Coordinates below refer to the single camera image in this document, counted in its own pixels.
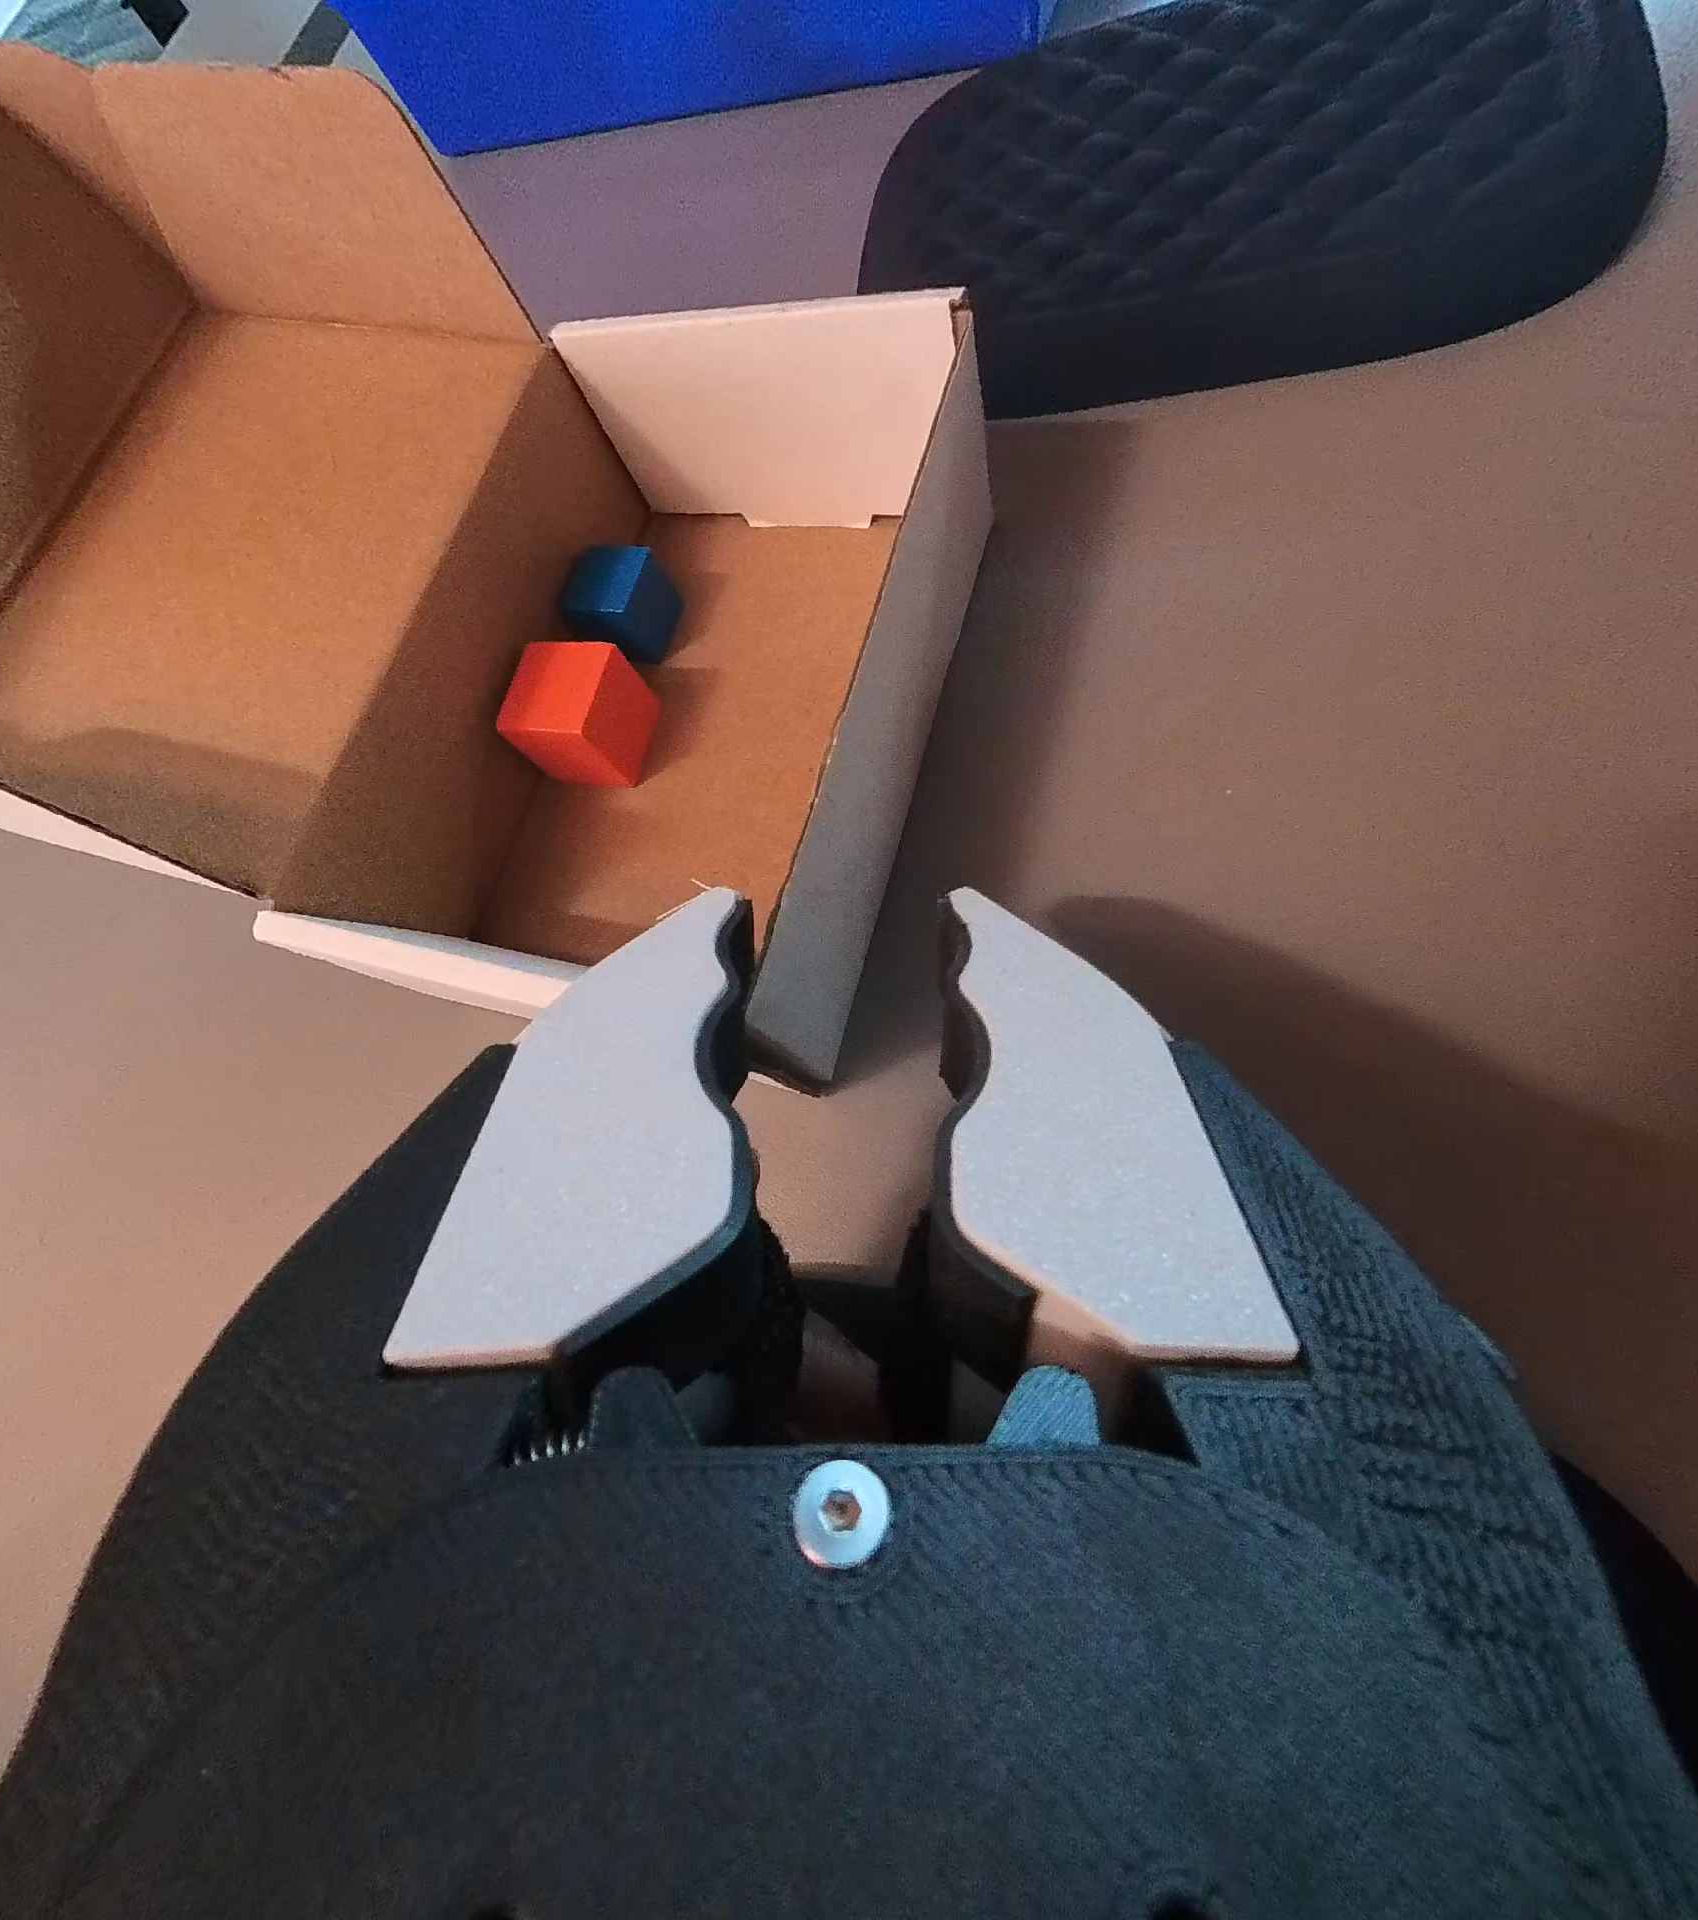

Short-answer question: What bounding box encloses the white cardboard box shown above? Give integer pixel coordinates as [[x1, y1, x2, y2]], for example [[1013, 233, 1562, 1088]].
[[0, 42, 999, 1094]]

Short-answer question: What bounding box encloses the blue plastic bin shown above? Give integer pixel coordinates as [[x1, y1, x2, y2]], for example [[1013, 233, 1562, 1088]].
[[325, 0, 1063, 157]]

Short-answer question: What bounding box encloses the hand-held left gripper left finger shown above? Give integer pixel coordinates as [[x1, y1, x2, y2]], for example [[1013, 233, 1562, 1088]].
[[380, 887, 764, 1374]]

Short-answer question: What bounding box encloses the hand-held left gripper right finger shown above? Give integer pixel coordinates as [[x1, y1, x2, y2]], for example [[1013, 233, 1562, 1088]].
[[928, 887, 1304, 1430]]

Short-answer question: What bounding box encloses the matte desk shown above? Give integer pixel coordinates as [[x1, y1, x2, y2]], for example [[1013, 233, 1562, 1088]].
[[0, 0, 1698, 1668]]

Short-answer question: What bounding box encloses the blue cube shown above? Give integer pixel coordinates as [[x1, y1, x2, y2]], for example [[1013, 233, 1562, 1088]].
[[558, 545, 686, 666]]

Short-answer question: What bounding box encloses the red cube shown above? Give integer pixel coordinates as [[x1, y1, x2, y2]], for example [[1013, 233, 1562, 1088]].
[[494, 641, 663, 791]]

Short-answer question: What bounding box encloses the black quilted pad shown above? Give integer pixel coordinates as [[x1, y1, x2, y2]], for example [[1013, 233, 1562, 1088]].
[[858, 0, 1671, 423]]

